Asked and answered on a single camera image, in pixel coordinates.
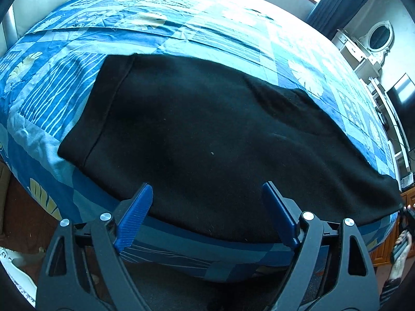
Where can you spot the cream leather headboard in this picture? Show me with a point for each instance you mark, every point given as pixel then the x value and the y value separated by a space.
pixel 42 0

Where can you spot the person's right hand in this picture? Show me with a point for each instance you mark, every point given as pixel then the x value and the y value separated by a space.
pixel 400 267

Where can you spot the white patterned object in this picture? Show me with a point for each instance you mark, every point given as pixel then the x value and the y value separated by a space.
pixel 16 275

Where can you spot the white oval mirror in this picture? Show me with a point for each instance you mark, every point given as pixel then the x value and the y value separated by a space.
pixel 380 37

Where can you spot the black pants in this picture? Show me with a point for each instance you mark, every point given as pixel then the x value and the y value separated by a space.
pixel 194 136

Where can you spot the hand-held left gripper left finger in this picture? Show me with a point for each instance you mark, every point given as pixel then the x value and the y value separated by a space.
pixel 134 215

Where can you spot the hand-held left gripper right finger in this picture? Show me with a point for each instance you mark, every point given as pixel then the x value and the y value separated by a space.
pixel 280 215

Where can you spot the wooden cabinet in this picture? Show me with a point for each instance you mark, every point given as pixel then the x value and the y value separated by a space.
pixel 382 249

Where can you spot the dark blue curtain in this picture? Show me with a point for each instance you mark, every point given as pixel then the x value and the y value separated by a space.
pixel 340 3

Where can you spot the white dresser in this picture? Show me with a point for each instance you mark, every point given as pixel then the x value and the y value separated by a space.
pixel 351 47

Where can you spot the blue patterned bedsheet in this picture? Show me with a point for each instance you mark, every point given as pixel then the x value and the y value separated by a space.
pixel 194 22

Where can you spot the white television stand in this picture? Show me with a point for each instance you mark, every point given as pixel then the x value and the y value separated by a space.
pixel 387 110

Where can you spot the black television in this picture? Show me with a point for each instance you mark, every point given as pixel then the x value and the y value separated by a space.
pixel 403 97

